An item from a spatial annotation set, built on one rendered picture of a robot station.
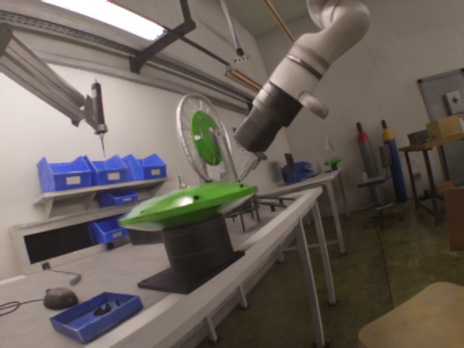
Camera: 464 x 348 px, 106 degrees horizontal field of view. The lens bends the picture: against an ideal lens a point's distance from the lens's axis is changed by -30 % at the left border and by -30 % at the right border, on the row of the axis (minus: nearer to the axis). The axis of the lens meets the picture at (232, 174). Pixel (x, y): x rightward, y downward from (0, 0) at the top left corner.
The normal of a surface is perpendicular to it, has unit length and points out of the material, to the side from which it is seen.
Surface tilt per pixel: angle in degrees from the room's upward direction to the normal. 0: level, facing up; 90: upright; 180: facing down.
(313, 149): 90
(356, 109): 90
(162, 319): 90
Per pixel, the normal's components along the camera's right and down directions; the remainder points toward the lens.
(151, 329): 0.85, -0.24
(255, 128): -0.31, -0.17
